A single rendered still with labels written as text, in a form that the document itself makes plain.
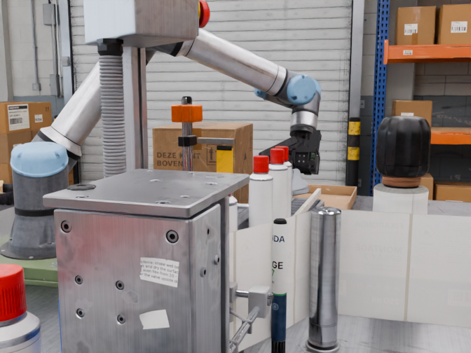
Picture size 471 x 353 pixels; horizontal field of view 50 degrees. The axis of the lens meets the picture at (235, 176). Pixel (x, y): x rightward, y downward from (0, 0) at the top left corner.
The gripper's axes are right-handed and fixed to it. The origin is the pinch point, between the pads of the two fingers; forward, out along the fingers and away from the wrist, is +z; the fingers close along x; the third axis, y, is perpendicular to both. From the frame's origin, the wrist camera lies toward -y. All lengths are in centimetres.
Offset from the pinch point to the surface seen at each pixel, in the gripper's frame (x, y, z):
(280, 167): -18.5, 1.5, -1.7
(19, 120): 193, -283, -118
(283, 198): -14.5, 2.4, 4.7
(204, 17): -73, 1, -2
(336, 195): 57, 6, -21
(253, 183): -31.2, -0.5, 7.3
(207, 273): -94, 16, 36
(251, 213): -27.9, -0.8, 12.8
